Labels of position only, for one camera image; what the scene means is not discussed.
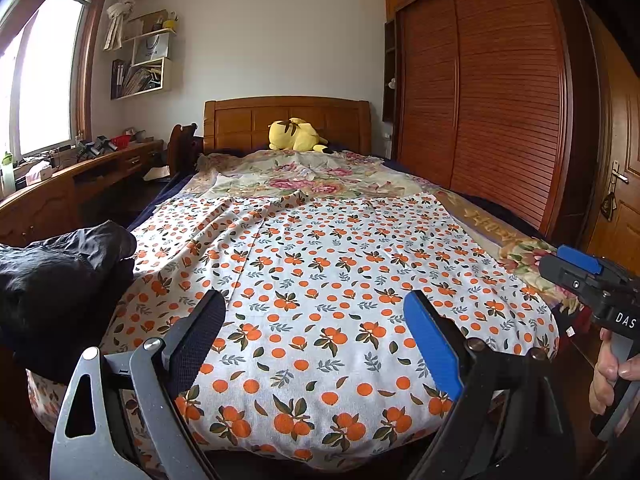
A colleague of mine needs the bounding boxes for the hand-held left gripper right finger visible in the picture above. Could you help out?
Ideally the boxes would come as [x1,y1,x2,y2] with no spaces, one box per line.
[403,289,578,480]

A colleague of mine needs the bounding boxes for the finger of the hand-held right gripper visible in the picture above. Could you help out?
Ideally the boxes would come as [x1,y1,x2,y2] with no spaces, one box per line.
[556,245,618,277]
[537,254,608,306]

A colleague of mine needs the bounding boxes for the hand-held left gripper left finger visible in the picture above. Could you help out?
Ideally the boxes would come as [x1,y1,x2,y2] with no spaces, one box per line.
[50,289,227,480]

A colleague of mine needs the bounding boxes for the black jacket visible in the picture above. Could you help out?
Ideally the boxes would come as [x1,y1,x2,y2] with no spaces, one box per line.
[0,221,138,341]

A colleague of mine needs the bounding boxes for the person's right hand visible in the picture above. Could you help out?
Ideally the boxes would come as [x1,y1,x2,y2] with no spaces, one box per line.
[589,327,640,416]

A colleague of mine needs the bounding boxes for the red cloth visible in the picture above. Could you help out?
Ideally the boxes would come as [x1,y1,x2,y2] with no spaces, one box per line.
[555,305,596,341]

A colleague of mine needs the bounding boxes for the orange fruit print bedsheet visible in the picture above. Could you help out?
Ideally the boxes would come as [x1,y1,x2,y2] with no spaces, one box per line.
[27,192,561,461]

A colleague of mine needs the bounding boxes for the navy blue bed sheet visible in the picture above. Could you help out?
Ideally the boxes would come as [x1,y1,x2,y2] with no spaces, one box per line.
[127,172,196,231]

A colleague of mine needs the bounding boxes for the wooden wardrobe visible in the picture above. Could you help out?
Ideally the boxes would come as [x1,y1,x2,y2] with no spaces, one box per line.
[382,0,601,256]

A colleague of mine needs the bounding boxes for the floral quilt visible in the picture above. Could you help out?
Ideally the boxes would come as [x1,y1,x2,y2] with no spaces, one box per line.
[185,149,586,311]

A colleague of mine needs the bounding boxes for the wooden chair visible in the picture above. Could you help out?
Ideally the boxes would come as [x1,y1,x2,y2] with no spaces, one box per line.
[166,122,203,176]

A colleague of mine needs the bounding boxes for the wooden desk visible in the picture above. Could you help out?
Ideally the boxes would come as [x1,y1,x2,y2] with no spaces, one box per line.
[0,140,166,248]

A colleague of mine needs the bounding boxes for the wooden bed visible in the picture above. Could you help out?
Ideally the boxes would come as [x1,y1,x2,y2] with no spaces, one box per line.
[27,96,586,461]

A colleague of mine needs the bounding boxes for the black device on desk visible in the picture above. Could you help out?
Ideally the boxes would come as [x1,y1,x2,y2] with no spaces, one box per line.
[75,136,113,161]

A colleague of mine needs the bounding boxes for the yellow plush toy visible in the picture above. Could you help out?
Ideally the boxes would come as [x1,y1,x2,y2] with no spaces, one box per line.
[268,117,330,153]

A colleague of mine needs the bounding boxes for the tissue box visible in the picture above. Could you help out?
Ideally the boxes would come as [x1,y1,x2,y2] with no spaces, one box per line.
[22,162,53,183]

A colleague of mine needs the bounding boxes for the bottle with green cap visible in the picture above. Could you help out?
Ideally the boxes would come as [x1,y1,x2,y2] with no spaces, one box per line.
[0,152,16,196]

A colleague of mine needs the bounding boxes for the stack of papers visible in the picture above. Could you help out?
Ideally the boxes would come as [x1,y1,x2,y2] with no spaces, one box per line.
[125,62,163,95]

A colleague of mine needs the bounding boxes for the black binders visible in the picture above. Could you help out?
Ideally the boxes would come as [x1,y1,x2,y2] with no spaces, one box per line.
[111,59,126,100]

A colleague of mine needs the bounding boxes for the white paper bag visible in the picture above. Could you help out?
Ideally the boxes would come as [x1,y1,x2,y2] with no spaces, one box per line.
[131,30,171,65]

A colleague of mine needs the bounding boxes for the window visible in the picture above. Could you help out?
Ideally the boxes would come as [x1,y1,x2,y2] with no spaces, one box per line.
[0,0,108,166]

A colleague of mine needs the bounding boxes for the tied beige curtain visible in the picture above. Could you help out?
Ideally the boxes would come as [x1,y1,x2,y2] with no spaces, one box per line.
[102,0,146,52]

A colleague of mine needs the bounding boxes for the white wall shelf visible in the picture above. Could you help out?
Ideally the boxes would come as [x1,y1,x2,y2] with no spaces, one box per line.
[110,10,176,101]

